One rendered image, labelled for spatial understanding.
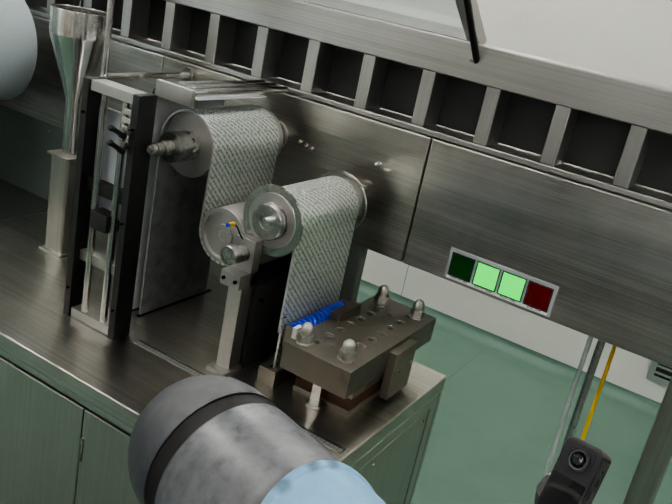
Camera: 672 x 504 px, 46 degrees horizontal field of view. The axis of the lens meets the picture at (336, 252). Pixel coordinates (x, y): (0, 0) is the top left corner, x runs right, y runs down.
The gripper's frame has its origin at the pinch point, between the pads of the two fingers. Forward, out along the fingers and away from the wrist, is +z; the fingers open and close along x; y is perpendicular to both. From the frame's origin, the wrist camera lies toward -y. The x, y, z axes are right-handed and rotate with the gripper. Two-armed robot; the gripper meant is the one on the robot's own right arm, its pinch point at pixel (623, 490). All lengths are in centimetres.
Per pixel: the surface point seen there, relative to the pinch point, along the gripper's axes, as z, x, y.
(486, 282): 52, -62, -2
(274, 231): 9, -83, -12
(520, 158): 53, -59, -30
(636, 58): 267, -152, -60
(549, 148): 55, -53, -33
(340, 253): 31, -87, -4
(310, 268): 20, -83, -3
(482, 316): 256, -206, 83
